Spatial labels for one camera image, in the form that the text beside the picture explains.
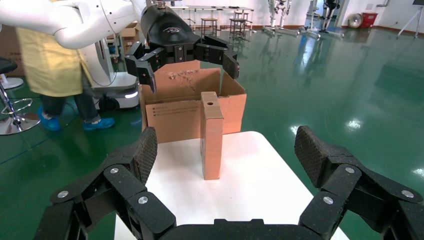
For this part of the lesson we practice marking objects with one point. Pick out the large brown carton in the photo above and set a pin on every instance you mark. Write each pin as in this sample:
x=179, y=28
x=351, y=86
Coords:
x=8, y=43

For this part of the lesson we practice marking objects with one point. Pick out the dark metal stool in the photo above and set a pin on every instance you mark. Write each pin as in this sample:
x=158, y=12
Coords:
x=238, y=26
x=209, y=24

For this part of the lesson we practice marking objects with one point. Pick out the white humanoid robot on stand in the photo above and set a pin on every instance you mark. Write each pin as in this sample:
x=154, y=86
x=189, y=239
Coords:
x=278, y=16

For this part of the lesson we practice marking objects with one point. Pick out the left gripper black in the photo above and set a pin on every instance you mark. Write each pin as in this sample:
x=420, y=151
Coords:
x=165, y=30

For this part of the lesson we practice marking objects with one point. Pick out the white tripod stand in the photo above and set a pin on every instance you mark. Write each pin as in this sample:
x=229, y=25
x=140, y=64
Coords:
x=418, y=16

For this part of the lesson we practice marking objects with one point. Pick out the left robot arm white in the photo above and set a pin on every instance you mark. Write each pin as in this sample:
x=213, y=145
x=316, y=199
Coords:
x=82, y=20

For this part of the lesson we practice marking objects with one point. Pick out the chrome bar stool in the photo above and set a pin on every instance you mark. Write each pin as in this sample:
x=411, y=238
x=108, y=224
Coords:
x=13, y=119

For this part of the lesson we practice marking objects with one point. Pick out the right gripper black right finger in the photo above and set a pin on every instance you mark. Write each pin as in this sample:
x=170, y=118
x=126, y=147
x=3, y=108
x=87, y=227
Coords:
x=341, y=185

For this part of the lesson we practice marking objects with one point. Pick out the big open cardboard box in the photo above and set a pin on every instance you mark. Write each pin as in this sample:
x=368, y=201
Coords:
x=175, y=119

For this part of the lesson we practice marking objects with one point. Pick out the person in apron and jeans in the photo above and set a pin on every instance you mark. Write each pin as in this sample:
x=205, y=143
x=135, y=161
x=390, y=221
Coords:
x=49, y=66

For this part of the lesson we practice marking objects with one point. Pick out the dark humanoid robot on stand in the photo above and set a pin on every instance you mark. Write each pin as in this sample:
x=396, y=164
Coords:
x=326, y=16

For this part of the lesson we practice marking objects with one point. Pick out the long white background table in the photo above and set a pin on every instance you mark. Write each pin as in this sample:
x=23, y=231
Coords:
x=212, y=8

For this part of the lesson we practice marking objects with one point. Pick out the white robot torso and base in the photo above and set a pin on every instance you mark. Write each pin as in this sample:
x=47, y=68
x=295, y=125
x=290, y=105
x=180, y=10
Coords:
x=116, y=89

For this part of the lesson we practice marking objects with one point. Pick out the small tall brown box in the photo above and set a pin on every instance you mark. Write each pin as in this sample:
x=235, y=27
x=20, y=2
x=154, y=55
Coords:
x=212, y=142

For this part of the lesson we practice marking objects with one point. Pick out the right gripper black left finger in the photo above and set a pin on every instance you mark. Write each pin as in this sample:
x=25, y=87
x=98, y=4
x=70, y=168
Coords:
x=126, y=185

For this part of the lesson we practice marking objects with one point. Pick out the small labelled cardboard carton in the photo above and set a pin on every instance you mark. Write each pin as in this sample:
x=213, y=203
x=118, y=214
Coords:
x=130, y=36

